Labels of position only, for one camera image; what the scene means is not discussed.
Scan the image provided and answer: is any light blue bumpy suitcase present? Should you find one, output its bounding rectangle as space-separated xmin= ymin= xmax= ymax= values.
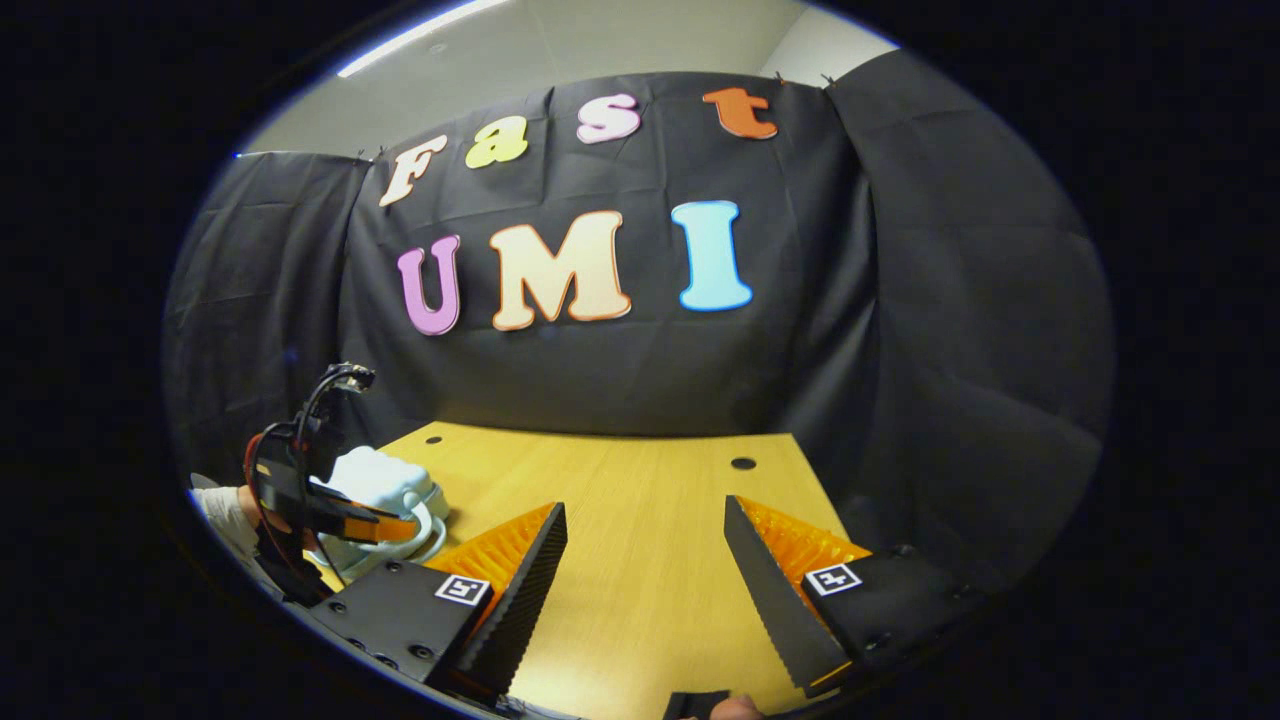
xmin=305 ymin=445 xmax=453 ymax=583

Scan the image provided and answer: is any black backdrop cloth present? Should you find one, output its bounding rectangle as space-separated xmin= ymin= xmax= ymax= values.
xmin=160 ymin=48 xmax=1116 ymax=591

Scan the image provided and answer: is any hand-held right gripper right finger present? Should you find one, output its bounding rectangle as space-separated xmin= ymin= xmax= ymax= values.
xmin=722 ymin=494 xmax=991 ymax=699

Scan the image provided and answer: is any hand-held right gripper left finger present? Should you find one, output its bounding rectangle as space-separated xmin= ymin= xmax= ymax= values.
xmin=305 ymin=501 xmax=569 ymax=701

